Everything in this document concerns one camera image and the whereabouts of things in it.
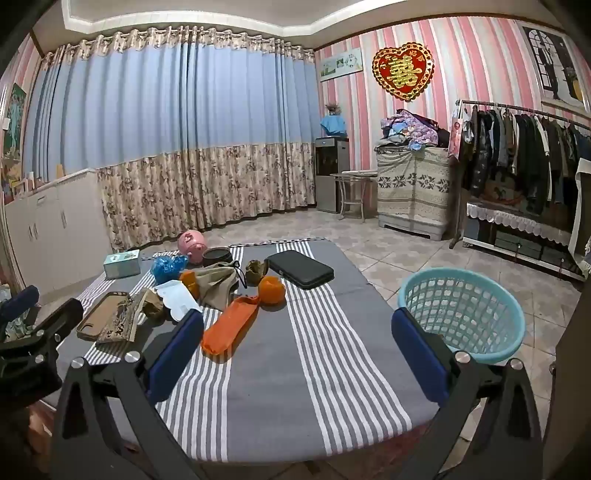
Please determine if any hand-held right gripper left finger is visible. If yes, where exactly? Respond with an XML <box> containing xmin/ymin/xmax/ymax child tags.
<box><xmin>50</xmin><ymin>308</ymin><xmax>218</xmax><ymax>480</ymax></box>

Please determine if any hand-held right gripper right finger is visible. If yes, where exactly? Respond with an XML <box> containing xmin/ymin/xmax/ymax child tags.
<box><xmin>392</xmin><ymin>307</ymin><xmax>544</xmax><ymax>480</ymax></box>

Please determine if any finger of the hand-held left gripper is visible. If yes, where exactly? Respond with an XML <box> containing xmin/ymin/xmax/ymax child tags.
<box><xmin>0</xmin><ymin>298</ymin><xmax>85</xmax><ymax>366</ymax></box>
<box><xmin>0</xmin><ymin>285</ymin><xmax>40</xmax><ymax>326</ymax></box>

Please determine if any light blue plastic basket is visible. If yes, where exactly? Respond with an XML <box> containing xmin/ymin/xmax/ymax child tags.
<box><xmin>398</xmin><ymin>267</ymin><xmax>526</xmax><ymax>366</ymax></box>

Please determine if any small orange peel piece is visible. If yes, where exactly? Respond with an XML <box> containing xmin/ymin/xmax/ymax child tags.
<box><xmin>179</xmin><ymin>270</ymin><xmax>201</xmax><ymax>300</ymax></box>

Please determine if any wooden cutting board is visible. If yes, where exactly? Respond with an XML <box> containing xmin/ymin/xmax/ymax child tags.
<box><xmin>76</xmin><ymin>292</ymin><xmax>130</xmax><ymax>342</ymax></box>

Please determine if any crumpled brown paper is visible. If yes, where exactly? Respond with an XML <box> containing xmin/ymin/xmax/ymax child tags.
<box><xmin>139</xmin><ymin>288</ymin><xmax>170</xmax><ymax>322</ymax></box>

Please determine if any orange pouch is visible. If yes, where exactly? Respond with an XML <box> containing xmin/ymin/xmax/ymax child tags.
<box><xmin>201</xmin><ymin>295</ymin><xmax>261</xmax><ymax>356</ymax></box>

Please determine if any beige cloth bag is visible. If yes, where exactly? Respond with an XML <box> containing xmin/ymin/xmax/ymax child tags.
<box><xmin>191</xmin><ymin>261</ymin><xmax>242</xmax><ymax>310</ymax></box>

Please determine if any teal tissue box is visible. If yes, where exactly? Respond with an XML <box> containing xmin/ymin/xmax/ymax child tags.
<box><xmin>102</xmin><ymin>249</ymin><xmax>141</xmax><ymax>280</ymax></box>

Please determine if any blue mesh bath sponge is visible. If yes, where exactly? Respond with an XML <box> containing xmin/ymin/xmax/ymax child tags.
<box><xmin>151</xmin><ymin>255</ymin><xmax>189</xmax><ymax>285</ymax></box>

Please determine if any white low cabinet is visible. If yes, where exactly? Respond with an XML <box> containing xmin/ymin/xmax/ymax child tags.
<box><xmin>0</xmin><ymin>168</ymin><xmax>110</xmax><ymax>296</ymax></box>

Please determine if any black cup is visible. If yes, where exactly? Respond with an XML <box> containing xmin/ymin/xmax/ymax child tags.
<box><xmin>202</xmin><ymin>247</ymin><xmax>233</xmax><ymax>268</ymax></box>

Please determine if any grey striped blanket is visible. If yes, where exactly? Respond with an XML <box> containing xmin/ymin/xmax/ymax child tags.
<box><xmin>55</xmin><ymin>237</ymin><xmax>440</xmax><ymax>465</ymax></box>

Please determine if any pink pig cup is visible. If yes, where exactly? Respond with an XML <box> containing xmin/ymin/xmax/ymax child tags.
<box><xmin>178</xmin><ymin>230</ymin><xmax>208</xmax><ymax>265</ymax></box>

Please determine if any peeled orange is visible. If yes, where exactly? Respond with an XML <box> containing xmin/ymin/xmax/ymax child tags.
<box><xmin>257</xmin><ymin>275</ymin><xmax>286</xmax><ymax>306</ymax></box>

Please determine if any low dark cabinet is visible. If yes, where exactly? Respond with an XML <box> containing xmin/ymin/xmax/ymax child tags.
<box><xmin>463</xmin><ymin>198</ymin><xmax>590</xmax><ymax>281</ymax></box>

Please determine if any black flat case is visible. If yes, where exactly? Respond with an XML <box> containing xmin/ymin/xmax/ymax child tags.
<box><xmin>267</xmin><ymin>250</ymin><xmax>335</xmax><ymax>291</ymax></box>

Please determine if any cabinet under patterned cloth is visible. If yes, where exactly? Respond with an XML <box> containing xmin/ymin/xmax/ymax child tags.
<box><xmin>376</xmin><ymin>147</ymin><xmax>456</xmax><ymax>241</ymax></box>

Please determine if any white lace cloth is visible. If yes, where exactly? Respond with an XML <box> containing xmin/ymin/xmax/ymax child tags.
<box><xmin>466</xmin><ymin>199</ymin><xmax>574</xmax><ymax>246</ymax></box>

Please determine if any small metal folding table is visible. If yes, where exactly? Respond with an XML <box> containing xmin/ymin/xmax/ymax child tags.
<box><xmin>330</xmin><ymin>170</ymin><xmax>379</xmax><ymax>222</ymax></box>

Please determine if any grey water dispenser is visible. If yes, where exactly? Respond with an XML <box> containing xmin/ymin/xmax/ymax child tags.
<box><xmin>314</xmin><ymin>136</ymin><xmax>352</xmax><ymax>214</ymax></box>

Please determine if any beige hanging cloth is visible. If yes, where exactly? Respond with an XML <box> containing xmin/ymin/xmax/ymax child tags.
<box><xmin>568</xmin><ymin>157</ymin><xmax>591</xmax><ymax>278</ymax></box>

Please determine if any pink hanging bag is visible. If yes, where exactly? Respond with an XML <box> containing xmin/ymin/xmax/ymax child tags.
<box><xmin>447</xmin><ymin>104</ymin><xmax>472</xmax><ymax>162</ymax></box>

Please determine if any pile of clothes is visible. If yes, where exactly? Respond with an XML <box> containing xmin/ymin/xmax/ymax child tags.
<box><xmin>375</xmin><ymin>109</ymin><xmax>451</xmax><ymax>153</ymax></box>

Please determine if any row of hanging clothes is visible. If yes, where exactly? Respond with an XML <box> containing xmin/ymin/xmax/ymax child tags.
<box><xmin>459</xmin><ymin>105</ymin><xmax>591</xmax><ymax>216</ymax></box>

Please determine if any blue and floral curtain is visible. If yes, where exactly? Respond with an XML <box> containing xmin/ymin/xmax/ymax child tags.
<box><xmin>23</xmin><ymin>28</ymin><xmax>325</xmax><ymax>254</ymax></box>

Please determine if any blue cloth bundle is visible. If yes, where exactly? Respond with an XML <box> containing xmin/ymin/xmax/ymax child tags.
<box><xmin>320</xmin><ymin>102</ymin><xmax>348</xmax><ymax>138</ymax></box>

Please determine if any metal clothes rack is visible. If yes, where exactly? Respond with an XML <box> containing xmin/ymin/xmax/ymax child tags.
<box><xmin>450</xmin><ymin>99</ymin><xmax>591</xmax><ymax>283</ymax></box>

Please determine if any framed window picture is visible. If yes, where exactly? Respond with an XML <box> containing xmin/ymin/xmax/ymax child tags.
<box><xmin>522</xmin><ymin>25</ymin><xmax>590</xmax><ymax>112</ymax></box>

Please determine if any colourful wall poster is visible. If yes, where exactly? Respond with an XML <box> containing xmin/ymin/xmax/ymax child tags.
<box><xmin>0</xmin><ymin>83</ymin><xmax>29</xmax><ymax>195</ymax></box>

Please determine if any red heart wall decoration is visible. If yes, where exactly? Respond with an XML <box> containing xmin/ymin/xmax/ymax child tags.
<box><xmin>372</xmin><ymin>42</ymin><xmax>435</xmax><ymax>103</ymax></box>

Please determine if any landscape wall picture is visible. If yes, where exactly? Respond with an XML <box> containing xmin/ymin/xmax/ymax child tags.
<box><xmin>320</xmin><ymin>47</ymin><xmax>365</xmax><ymax>83</ymax></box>

